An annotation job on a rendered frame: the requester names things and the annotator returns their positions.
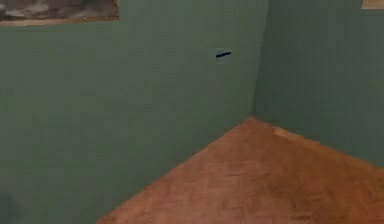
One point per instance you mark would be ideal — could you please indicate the pale wood framed picture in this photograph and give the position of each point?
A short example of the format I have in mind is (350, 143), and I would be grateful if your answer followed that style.
(373, 3)

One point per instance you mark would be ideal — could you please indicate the wood framed grey picture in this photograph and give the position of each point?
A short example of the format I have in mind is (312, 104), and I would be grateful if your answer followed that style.
(56, 10)

